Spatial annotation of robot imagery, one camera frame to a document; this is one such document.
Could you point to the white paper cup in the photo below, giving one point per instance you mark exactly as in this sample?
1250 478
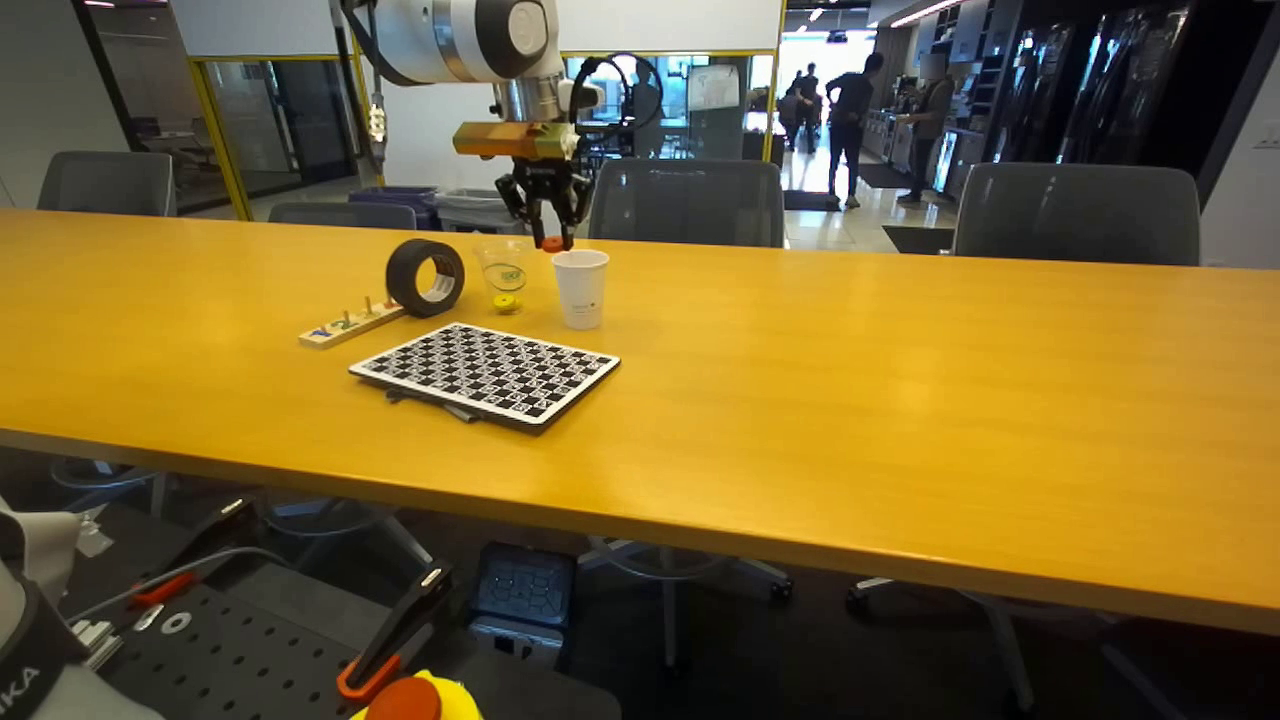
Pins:
582 287

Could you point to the orange handled black tool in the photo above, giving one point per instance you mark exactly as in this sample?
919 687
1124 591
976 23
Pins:
392 641

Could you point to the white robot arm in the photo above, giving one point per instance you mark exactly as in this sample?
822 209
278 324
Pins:
509 44

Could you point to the grey chair middle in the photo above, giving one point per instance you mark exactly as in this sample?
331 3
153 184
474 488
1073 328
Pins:
691 200

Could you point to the clear plastic cup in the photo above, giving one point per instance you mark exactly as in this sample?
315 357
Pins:
504 275

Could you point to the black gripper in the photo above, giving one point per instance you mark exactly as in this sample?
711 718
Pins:
558 184

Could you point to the black perforated equipment plate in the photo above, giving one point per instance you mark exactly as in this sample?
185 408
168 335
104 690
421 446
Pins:
232 637

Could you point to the grey chair far left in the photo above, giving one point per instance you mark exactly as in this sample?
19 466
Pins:
108 181

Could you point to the grey chair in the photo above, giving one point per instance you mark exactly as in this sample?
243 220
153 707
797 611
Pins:
691 200
1130 213
108 181

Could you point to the yellow red emergency stop button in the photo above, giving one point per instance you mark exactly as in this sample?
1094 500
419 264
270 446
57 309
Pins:
421 697

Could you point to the grey chair far right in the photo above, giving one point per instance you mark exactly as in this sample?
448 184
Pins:
1130 213

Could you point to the black white checkered calibration board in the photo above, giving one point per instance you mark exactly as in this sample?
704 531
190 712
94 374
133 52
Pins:
495 374

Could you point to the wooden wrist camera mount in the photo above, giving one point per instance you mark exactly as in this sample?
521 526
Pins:
515 136

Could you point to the black tape roll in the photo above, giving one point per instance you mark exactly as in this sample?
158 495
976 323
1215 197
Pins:
424 276

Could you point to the wooden number puzzle board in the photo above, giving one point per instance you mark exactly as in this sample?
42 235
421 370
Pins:
347 324

